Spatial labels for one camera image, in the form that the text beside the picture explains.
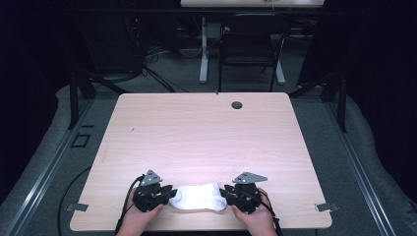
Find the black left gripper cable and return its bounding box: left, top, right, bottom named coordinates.
left=114, top=174, right=146, bottom=235

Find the grey tape piece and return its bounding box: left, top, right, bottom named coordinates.
left=315, top=203, right=340, bottom=212
left=64, top=203, right=89, bottom=213

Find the bundle of black cables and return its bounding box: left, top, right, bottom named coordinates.
left=123, top=15, right=191, bottom=93

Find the white desk leg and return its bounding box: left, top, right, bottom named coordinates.
left=199, top=17, right=209, bottom=85
left=274, top=59, right=286, bottom=86

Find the aluminium floor rail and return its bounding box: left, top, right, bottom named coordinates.
left=323, top=97, right=398, bottom=236
left=0, top=97, right=96, bottom=236

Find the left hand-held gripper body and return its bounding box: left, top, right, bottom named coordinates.
left=132, top=169, right=166, bottom=213

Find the person's right hand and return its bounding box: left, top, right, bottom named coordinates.
left=231, top=187, right=278, bottom=234

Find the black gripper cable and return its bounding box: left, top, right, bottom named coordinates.
left=260, top=191, right=285, bottom=236
left=114, top=174, right=146, bottom=235

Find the black folding chair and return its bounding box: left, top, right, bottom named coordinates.
left=217, top=13, right=293, bottom=93

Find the black metal stand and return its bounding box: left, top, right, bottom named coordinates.
left=67, top=69, right=130, bottom=130
left=288, top=69, right=348, bottom=134

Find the person's left hand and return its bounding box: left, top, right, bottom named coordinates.
left=116, top=187, right=164, bottom=234

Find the dark curtain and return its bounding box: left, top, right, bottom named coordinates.
left=298, top=0, right=417, bottom=214
left=0, top=0, right=80, bottom=205

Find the black cable on floor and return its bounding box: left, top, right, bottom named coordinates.
left=57, top=165, right=93, bottom=236

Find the white desk top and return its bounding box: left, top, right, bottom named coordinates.
left=180, top=0, right=326, bottom=9

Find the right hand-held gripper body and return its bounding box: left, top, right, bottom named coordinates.
left=228, top=171, right=268, bottom=215

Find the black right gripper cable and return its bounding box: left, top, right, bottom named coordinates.
left=260, top=191, right=285, bottom=236

